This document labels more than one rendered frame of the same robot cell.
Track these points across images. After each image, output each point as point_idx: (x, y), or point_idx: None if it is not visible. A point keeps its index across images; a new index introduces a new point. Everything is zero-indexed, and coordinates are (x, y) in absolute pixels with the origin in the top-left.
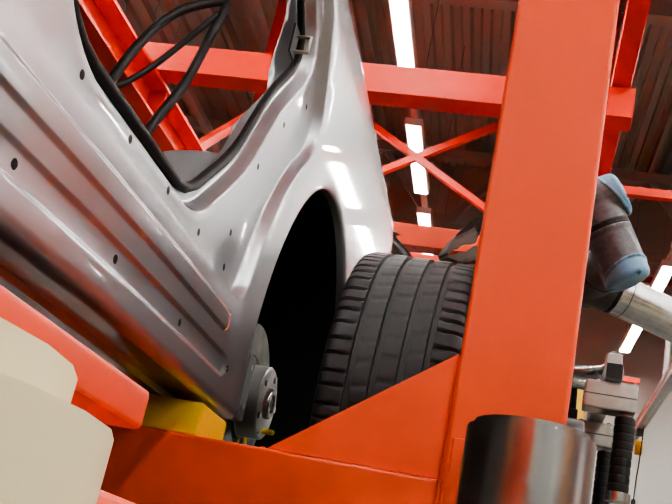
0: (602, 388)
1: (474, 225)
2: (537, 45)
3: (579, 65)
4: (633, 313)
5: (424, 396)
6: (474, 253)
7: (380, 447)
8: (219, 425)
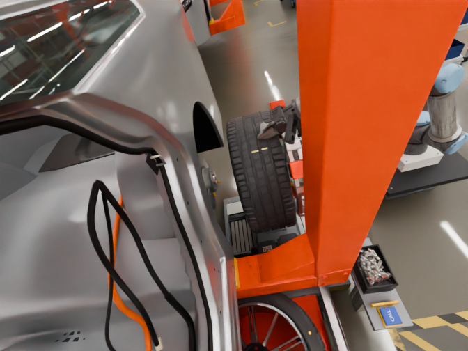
0: None
1: (270, 127)
2: (339, 188)
3: (369, 189)
4: None
5: (305, 268)
6: (273, 134)
7: (294, 276)
8: (236, 264)
